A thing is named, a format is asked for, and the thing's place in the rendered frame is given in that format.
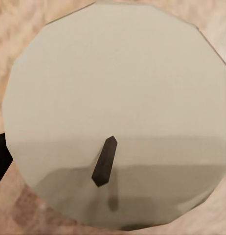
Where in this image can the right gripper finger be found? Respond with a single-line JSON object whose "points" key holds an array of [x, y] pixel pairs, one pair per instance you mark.
{"points": [[5, 156]]}

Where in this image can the pillar candle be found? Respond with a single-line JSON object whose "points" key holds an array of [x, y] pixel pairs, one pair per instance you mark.
{"points": [[115, 115]]}

